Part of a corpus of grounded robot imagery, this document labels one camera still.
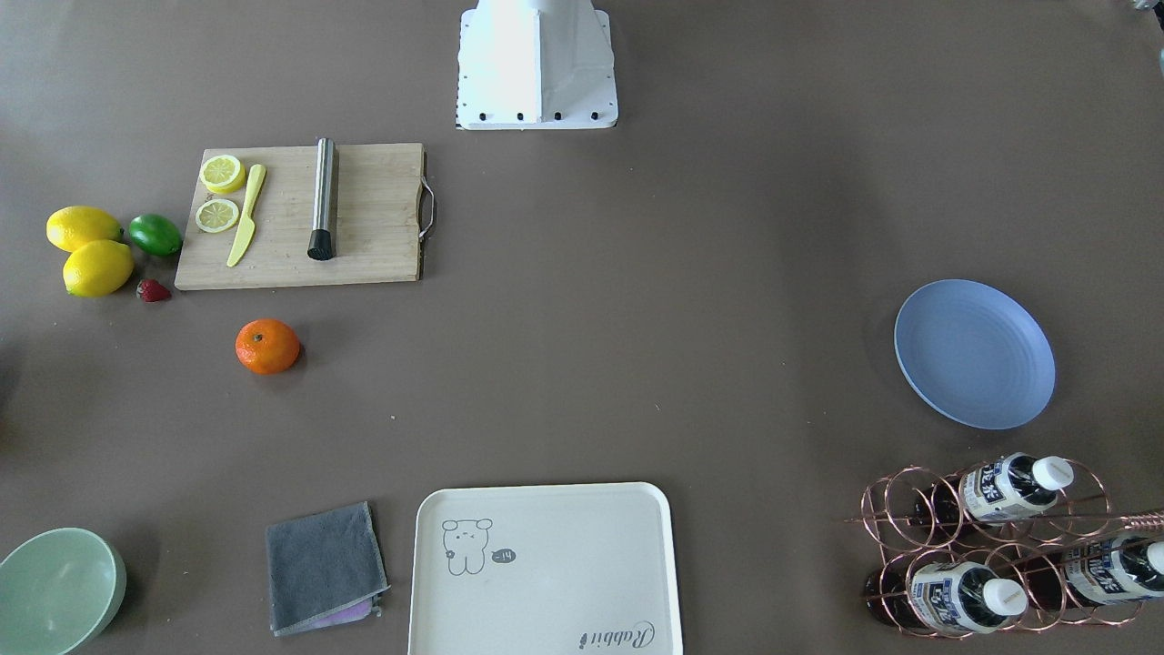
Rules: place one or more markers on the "red strawberry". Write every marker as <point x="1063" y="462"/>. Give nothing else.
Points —
<point x="150" y="290"/>

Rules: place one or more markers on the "orange mandarin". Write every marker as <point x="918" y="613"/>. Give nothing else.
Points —
<point x="267" y="346"/>

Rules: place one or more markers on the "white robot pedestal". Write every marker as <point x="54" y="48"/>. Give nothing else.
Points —
<point x="535" y="65"/>

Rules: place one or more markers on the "copper wire bottle rack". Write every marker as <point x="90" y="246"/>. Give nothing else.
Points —
<point x="1084" y="513"/>

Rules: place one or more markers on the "green lime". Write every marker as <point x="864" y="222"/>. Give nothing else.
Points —
<point x="155" y="235"/>

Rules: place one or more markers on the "lemon half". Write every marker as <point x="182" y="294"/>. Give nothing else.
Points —
<point x="223" y="174"/>

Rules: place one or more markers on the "green bowl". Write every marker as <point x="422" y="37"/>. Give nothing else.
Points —
<point x="58" y="591"/>

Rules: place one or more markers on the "blue plate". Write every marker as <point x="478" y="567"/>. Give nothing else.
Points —
<point x="974" y="354"/>

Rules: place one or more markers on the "yellow plastic knife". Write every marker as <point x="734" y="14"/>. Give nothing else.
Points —
<point x="246" y="226"/>

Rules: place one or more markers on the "lemon slice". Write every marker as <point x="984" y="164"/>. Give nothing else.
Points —
<point x="216" y="215"/>

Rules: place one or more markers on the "steel muddler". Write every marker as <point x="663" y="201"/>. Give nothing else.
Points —
<point x="322" y="239"/>

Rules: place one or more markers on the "grey cloth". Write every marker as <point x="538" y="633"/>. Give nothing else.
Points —
<point x="324" y="570"/>

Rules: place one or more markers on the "cream rabbit tray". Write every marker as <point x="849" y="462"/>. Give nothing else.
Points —
<point x="549" y="569"/>

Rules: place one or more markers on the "tea bottle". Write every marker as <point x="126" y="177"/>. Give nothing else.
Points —
<point x="951" y="600"/>
<point x="1018" y="486"/>
<point x="1104" y="572"/>

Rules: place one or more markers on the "wooden cutting board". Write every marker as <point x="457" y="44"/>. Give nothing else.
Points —
<point x="377" y="196"/>

